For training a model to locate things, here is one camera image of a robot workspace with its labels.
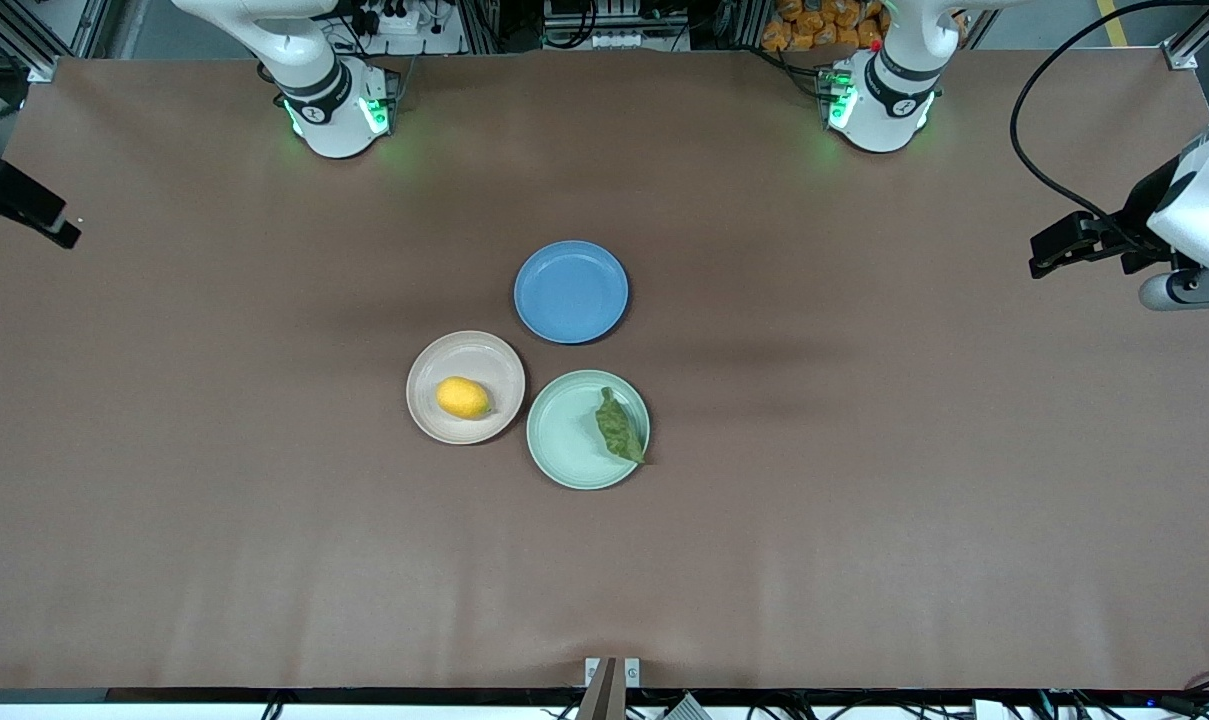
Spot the green lettuce leaf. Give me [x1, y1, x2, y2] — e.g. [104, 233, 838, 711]
[594, 386, 649, 466]

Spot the white power strip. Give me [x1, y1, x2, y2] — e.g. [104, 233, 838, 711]
[349, 0, 465, 56]

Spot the green round plate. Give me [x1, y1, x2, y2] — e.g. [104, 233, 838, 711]
[526, 369, 652, 491]

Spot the blue round plate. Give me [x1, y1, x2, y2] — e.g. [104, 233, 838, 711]
[513, 240, 630, 345]

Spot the pink round plate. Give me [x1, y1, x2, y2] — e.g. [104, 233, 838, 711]
[406, 330, 527, 446]

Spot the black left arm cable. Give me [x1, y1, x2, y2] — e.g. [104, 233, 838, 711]
[1010, 0, 1209, 251]

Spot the yellow lemon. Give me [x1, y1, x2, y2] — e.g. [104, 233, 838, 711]
[435, 376, 492, 421]

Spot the aluminium frame profile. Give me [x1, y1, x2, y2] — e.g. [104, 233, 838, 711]
[0, 0, 115, 83]
[1159, 0, 1209, 71]

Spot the orange packets pile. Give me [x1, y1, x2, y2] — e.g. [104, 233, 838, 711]
[761, 0, 890, 53]

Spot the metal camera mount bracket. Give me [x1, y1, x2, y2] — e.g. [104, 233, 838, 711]
[576, 656, 643, 720]

